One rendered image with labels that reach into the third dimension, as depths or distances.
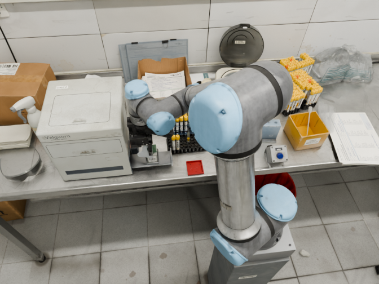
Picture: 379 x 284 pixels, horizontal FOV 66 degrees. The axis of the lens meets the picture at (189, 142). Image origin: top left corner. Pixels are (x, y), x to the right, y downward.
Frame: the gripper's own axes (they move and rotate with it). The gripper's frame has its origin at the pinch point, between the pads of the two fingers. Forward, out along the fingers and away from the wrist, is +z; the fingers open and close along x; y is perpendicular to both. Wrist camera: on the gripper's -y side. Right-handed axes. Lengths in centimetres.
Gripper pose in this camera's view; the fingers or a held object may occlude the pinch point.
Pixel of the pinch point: (151, 152)
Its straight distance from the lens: 119.6
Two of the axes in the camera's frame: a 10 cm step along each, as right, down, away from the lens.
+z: -0.2, 6.2, 7.9
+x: 1.3, 7.8, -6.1
